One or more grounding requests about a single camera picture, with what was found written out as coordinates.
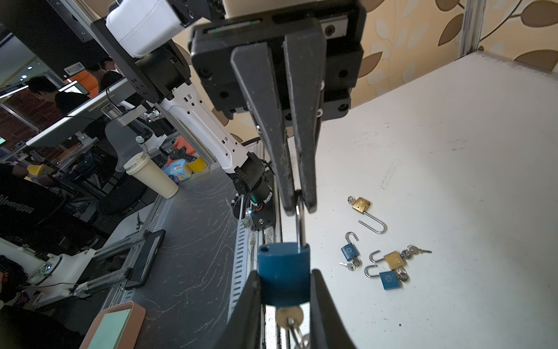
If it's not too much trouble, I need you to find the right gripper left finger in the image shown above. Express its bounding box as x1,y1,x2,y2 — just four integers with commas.
214,270,262,349

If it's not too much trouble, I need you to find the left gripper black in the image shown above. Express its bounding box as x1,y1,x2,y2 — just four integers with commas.
189,1,366,216

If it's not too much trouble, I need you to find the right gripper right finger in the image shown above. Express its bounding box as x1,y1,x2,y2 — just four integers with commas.
310,269,355,349

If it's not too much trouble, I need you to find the blue padlock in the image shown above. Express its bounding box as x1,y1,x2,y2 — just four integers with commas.
364,266,409,291
258,190,311,348
341,231,362,271

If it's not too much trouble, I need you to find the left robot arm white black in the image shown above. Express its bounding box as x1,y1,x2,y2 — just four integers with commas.
91,1,367,216

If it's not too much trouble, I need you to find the blue padlock beside brass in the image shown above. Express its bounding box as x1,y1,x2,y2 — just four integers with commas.
364,266,409,291

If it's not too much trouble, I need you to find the brass padlock with keys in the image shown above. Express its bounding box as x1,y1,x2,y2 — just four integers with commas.
369,244,432,270

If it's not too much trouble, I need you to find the smartphone with pink case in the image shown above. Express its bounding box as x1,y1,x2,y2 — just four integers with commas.
80,301,146,349

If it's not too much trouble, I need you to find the long-shackle brass padlock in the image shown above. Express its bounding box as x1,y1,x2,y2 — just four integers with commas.
347,195,389,235

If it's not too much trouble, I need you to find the paper coffee cup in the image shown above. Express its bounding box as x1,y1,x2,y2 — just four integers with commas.
124,153,179,199

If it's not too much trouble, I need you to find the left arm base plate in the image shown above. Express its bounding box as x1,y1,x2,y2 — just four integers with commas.
239,170,276,231

